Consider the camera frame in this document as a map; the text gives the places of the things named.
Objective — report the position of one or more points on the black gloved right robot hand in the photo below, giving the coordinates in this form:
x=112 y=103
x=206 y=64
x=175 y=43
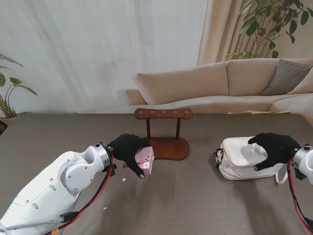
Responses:
x=278 y=147

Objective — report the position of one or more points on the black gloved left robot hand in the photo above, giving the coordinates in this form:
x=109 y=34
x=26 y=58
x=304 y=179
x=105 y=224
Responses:
x=124 y=147

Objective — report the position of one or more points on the pink floral jewelry box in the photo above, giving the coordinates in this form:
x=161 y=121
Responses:
x=146 y=156

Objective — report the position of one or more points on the cream white zipper bag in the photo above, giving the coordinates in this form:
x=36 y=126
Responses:
x=239 y=169

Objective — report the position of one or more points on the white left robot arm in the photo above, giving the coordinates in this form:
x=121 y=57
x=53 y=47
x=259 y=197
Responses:
x=49 y=188

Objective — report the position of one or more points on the white paper scrap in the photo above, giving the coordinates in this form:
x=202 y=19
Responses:
x=105 y=209
x=123 y=180

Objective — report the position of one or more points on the beige sofa cushion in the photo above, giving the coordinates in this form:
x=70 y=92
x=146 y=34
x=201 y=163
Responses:
x=305 y=85

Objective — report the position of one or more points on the grey sofa cushion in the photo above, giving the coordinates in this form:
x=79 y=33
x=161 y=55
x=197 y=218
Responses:
x=286 y=78

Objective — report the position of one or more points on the beige sofa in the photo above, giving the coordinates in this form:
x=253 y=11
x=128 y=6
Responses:
x=183 y=83

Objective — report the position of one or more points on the white sheer curtain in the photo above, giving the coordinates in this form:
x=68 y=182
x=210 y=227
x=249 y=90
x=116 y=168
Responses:
x=97 y=54

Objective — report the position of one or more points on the tall dark-leaf houseplant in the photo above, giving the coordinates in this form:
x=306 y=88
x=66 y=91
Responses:
x=254 y=25

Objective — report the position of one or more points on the black flat device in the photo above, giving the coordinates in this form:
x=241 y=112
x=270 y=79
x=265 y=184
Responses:
x=2 y=127

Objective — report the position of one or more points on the beige pleated curtain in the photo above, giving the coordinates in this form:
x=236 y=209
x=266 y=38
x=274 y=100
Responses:
x=220 y=36

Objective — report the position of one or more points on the broad-leaf green houseplant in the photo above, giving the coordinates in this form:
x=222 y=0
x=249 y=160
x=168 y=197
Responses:
x=15 y=82

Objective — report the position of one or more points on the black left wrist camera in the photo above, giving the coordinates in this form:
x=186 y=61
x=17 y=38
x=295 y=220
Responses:
x=111 y=170

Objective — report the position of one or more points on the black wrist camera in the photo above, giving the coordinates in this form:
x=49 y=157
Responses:
x=111 y=170
x=299 y=174

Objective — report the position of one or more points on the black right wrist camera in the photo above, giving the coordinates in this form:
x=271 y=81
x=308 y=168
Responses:
x=299 y=174

